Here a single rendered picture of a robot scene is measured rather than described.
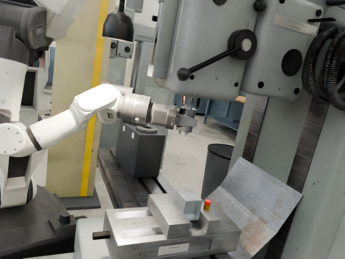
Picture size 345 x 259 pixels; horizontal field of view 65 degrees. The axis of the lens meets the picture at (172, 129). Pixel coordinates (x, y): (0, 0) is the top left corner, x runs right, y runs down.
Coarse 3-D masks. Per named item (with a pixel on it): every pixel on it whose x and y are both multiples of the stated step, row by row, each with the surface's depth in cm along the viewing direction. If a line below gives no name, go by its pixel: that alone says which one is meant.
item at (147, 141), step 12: (120, 120) 124; (120, 132) 124; (132, 132) 112; (144, 132) 110; (156, 132) 113; (120, 144) 123; (132, 144) 112; (144, 144) 109; (156, 144) 112; (120, 156) 123; (132, 156) 112; (144, 156) 111; (156, 156) 114; (132, 168) 112; (144, 168) 112; (156, 168) 116
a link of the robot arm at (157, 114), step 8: (136, 96) 76; (144, 96) 77; (136, 104) 74; (144, 104) 74; (152, 104) 77; (160, 104) 80; (136, 112) 74; (144, 112) 74; (152, 112) 75; (160, 112) 74; (168, 112) 73; (176, 112) 73; (136, 120) 75; (144, 120) 75; (152, 120) 75; (160, 120) 75; (168, 120) 73; (168, 128) 75
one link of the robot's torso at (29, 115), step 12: (48, 60) 108; (36, 72) 106; (24, 84) 107; (36, 84) 107; (24, 96) 109; (36, 96) 107; (24, 108) 106; (36, 108) 108; (24, 120) 106; (36, 120) 109
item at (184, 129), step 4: (180, 112) 77; (184, 112) 76; (188, 116) 76; (192, 116) 77; (176, 128) 79; (180, 128) 77; (184, 128) 77; (188, 128) 77; (192, 128) 79; (184, 132) 77; (188, 132) 78
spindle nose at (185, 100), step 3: (183, 96) 76; (183, 99) 76; (186, 99) 75; (189, 99) 75; (192, 99) 75; (195, 99) 75; (183, 102) 76; (186, 102) 75; (189, 102) 75; (192, 102) 75; (195, 102) 76; (192, 105) 75; (195, 105) 76
